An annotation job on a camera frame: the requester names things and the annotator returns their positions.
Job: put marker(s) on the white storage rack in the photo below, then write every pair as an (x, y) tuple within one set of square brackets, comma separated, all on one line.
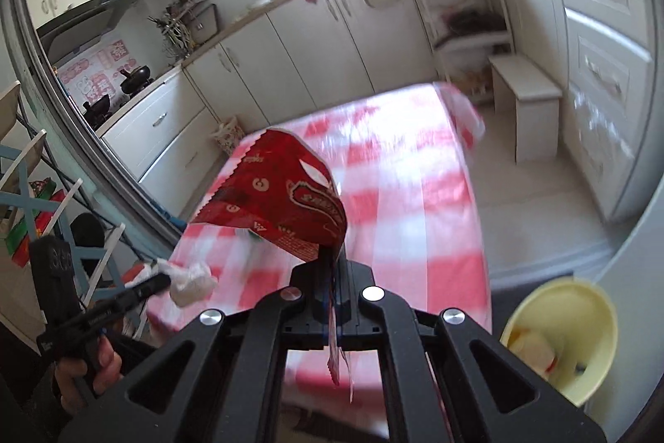
[(463, 35)]

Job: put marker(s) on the range hood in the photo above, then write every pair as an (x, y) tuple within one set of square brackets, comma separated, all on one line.
[(79, 28)]

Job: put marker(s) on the red paper snack bag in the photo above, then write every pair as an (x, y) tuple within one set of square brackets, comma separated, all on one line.
[(283, 193)]

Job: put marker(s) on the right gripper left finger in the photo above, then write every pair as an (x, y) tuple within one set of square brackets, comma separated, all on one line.
[(313, 280)]

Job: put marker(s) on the white step stool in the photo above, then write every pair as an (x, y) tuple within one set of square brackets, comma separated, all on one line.
[(520, 86)]

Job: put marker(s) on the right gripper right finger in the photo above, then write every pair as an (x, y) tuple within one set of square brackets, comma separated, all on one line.
[(352, 279)]

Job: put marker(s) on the yellow trash bin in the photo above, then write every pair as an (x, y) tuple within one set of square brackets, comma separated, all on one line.
[(579, 320)]

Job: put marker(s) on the black wok pot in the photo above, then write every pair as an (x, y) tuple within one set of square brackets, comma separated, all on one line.
[(134, 81)]

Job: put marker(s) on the blue white folding rack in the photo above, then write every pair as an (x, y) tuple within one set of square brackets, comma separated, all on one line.
[(26, 215)]

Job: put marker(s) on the white refrigerator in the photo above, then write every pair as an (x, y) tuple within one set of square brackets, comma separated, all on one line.
[(634, 283)]

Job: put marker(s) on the white tissue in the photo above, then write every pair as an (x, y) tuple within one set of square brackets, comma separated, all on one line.
[(188, 284)]

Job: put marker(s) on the floral waste basket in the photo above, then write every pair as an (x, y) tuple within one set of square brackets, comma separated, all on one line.
[(228, 135)]

